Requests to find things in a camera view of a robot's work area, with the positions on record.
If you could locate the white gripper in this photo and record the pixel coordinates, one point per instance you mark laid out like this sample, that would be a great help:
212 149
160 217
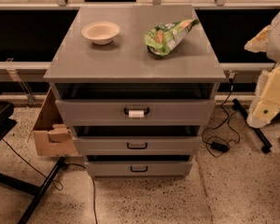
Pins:
279 37

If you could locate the grey drawer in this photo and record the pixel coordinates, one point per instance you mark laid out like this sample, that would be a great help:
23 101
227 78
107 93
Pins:
138 168
135 112
137 145

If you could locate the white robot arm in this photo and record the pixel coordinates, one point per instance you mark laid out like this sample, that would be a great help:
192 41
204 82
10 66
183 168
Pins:
267 40

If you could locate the grey top drawer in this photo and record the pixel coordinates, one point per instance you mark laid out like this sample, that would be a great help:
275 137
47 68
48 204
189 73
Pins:
135 112

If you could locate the grey bottom drawer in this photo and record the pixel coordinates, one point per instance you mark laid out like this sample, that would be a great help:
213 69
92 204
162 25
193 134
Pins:
138 168

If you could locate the grey drawer cabinet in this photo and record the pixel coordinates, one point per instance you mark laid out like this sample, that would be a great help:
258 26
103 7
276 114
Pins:
125 70

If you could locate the green chip bag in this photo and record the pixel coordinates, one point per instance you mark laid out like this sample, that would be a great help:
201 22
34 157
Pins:
163 39

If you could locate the white paper bowl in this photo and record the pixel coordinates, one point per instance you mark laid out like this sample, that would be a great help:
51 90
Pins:
101 32

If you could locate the brown cardboard box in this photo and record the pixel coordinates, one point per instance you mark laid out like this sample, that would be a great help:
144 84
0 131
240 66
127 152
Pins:
52 137

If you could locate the black stand left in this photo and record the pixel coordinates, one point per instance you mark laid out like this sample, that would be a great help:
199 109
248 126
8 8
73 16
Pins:
18 159

